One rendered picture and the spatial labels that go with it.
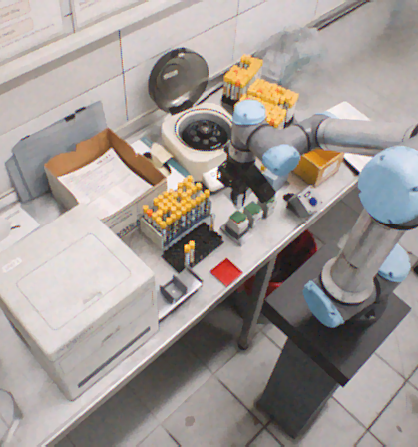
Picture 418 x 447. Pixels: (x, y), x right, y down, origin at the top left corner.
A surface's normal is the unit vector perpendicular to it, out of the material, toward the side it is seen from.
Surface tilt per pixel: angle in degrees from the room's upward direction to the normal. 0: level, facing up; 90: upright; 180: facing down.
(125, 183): 1
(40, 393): 0
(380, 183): 82
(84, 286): 0
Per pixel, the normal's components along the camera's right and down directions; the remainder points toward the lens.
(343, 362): 0.10, -0.57
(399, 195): -0.82, 0.32
